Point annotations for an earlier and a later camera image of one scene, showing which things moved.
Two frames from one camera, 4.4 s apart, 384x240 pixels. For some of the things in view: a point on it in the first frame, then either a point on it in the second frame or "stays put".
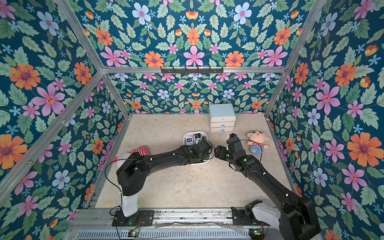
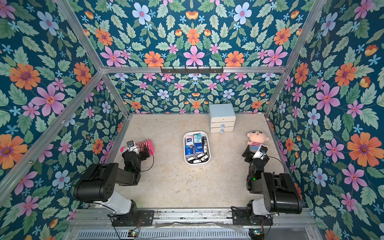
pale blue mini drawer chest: x=222 y=118 stays put
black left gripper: x=206 y=154 -> x=141 y=154
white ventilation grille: x=122 y=234 stays put
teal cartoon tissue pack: x=197 y=137 stays put
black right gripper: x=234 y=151 -> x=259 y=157
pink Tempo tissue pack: x=189 y=140 stays put
